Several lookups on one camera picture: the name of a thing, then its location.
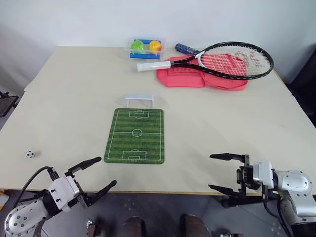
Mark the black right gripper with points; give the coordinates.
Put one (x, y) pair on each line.
(244, 176)

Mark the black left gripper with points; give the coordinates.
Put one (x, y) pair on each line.
(82, 198)

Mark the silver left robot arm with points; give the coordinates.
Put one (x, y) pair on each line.
(22, 218)

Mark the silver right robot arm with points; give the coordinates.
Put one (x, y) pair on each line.
(296, 187)

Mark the green soccer field mat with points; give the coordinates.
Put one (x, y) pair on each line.
(135, 140)

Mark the mini soccer ball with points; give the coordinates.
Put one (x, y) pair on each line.
(30, 154)

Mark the small metallic object under table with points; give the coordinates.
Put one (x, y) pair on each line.
(91, 225)

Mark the dark brown rounded shape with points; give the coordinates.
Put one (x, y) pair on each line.
(192, 225)
(133, 227)

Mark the white miniature goal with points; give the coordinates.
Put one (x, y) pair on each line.
(138, 96)

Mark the red racket bag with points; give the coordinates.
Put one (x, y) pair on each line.
(184, 79)

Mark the black mesh stand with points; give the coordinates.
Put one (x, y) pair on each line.
(6, 102)

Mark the black white tennis racket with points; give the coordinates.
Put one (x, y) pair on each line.
(153, 66)

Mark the clear plastic container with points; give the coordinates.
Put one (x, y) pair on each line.
(145, 57)

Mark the green plastic ball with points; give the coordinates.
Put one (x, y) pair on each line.
(137, 46)

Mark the clear plastic box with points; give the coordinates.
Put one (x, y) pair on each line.
(165, 48)

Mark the yellow orange plastic ball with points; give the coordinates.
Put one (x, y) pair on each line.
(155, 46)

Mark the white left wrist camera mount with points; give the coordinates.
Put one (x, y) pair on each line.
(64, 188)

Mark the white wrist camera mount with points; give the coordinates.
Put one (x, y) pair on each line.
(261, 174)
(64, 188)

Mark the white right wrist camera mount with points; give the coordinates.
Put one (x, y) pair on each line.
(261, 174)

